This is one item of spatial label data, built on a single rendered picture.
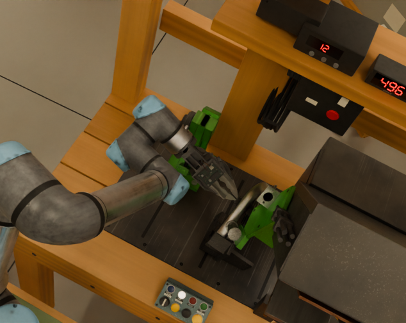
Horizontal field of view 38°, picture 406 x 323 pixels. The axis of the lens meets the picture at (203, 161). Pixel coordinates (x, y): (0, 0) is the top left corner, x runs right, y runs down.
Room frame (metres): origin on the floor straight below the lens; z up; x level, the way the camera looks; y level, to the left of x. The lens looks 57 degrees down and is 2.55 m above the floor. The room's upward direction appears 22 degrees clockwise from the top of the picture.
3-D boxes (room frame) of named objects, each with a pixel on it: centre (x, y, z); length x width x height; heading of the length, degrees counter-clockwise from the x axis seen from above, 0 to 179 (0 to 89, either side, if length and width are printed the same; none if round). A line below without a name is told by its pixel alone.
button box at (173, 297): (0.57, -0.10, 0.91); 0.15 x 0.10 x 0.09; 84
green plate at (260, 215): (0.79, -0.25, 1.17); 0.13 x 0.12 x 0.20; 84
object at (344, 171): (0.97, -0.45, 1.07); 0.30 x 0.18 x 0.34; 84
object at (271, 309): (0.74, -0.39, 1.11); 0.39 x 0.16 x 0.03; 174
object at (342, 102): (1.06, -0.24, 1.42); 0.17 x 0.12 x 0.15; 84
